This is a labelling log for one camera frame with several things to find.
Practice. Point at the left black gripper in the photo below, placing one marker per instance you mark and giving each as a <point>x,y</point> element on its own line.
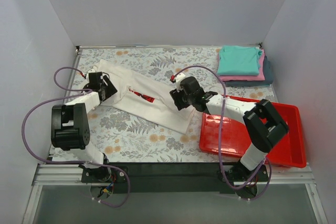
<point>109,89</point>

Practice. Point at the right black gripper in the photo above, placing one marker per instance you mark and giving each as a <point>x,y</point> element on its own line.
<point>176,99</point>

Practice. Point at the white coca-cola t-shirt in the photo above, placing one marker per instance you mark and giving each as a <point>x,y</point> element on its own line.
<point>144,98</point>

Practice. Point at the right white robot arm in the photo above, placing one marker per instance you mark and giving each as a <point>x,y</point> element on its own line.
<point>264,124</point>

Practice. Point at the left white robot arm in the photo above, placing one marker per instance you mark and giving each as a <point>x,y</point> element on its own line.
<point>70,130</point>

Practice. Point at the floral patterned table mat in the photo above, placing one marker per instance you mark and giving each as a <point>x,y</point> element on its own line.
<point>126,138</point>

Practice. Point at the folded teal t-shirt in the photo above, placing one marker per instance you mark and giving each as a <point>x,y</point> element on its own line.
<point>239,61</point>

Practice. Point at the folded pink t-shirt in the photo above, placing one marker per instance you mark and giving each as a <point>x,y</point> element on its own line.
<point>236,63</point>

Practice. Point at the folded dark blue t-shirt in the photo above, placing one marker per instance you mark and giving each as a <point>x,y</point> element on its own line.
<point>267,74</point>

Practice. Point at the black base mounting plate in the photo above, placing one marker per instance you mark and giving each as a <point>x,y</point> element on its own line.
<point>171,178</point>

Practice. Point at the red plastic tray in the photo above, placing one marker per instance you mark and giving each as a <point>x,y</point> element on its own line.
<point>289,151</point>

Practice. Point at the aluminium frame rail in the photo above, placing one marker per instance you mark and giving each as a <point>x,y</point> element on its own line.
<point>71,175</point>

